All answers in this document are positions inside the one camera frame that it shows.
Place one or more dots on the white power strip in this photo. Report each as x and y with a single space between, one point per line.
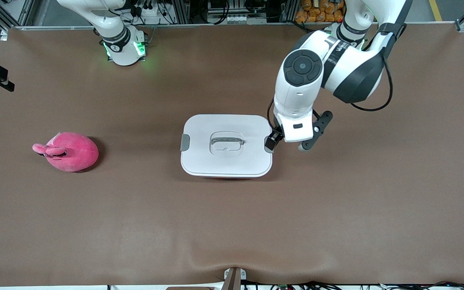
153 16
236 19

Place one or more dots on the pink plush toy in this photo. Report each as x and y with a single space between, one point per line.
75 155

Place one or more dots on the metal table edge bracket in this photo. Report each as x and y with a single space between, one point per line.
234 280

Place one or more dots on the silver table edge rail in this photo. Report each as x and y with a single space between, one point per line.
216 25

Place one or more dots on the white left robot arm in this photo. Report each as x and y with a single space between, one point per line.
296 92

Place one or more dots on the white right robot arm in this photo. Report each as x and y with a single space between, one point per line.
119 48

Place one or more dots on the bag of orange snacks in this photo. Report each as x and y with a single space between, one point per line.
316 12

